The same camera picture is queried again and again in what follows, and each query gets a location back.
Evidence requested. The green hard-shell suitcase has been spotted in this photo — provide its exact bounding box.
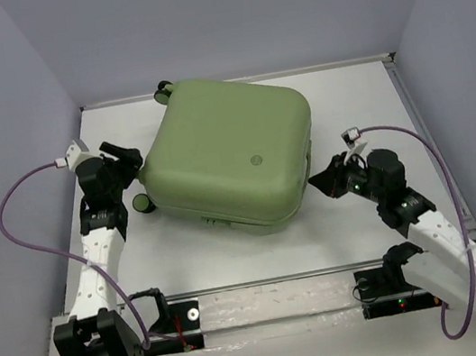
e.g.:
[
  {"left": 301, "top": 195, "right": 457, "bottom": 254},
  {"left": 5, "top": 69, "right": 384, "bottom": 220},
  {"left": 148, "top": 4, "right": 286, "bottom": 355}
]
[{"left": 133, "top": 78, "right": 312, "bottom": 233}]

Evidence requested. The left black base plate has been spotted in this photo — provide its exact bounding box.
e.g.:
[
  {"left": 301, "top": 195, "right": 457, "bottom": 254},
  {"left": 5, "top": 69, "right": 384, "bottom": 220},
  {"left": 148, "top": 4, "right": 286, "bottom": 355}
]
[{"left": 145, "top": 298, "right": 205, "bottom": 356}]

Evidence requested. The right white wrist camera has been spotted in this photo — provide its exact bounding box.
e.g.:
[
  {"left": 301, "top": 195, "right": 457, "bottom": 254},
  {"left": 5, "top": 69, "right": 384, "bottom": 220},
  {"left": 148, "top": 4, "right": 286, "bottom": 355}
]
[{"left": 342, "top": 127, "right": 368, "bottom": 164}]

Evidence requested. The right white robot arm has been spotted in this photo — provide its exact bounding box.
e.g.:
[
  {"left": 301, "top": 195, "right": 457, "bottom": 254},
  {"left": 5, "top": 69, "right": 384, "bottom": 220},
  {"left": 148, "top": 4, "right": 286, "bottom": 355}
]
[{"left": 308, "top": 149, "right": 476, "bottom": 309}]

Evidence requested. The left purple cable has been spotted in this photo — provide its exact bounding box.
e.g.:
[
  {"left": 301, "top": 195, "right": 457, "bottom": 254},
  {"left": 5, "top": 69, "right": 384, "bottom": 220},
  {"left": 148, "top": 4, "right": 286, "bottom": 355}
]
[{"left": 0, "top": 144, "right": 189, "bottom": 356}]

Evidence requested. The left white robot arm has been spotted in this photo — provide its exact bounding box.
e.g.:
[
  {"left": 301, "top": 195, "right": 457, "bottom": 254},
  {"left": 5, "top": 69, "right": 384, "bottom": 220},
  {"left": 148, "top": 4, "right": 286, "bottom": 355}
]
[{"left": 52, "top": 141, "right": 174, "bottom": 356}]

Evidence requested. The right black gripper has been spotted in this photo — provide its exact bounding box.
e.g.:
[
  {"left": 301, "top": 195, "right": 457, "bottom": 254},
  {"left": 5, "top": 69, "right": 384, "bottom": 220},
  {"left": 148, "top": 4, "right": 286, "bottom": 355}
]
[{"left": 302, "top": 145, "right": 384, "bottom": 213}]

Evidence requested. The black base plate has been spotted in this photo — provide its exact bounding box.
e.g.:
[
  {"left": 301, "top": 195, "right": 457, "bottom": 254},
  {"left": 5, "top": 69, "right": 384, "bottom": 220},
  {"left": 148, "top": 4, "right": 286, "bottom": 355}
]
[
  {"left": 145, "top": 298, "right": 205, "bottom": 356},
  {"left": 352, "top": 268, "right": 442, "bottom": 321}
]

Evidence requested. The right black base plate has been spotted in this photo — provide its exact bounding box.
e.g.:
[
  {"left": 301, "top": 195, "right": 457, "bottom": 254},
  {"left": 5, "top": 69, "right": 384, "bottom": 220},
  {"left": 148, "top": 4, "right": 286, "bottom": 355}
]
[{"left": 352, "top": 268, "right": 442, "bottom": 321}]

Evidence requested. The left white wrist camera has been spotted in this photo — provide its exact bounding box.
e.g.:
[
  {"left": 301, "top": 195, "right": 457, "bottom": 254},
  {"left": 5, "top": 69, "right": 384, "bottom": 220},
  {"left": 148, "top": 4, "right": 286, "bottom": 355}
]
[{"left": 64, "top": 139, "right": 93, "bottom": 173}]

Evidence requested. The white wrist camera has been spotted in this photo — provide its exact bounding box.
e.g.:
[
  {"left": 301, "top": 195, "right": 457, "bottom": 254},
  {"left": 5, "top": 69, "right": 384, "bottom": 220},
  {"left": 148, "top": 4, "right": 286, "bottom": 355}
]
[
  {"left": 342, "top": 127, "right": 368, "bottom": 164},
  {"left": 64, "top": 139, "right": 93, "bottom": 173}
]

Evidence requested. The white front cover board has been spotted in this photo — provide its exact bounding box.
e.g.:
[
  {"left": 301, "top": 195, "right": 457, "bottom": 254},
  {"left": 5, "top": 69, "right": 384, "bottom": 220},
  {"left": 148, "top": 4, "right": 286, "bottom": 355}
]
[{"left": 20, "top": 243, "right": 476, "bottom": 356}]

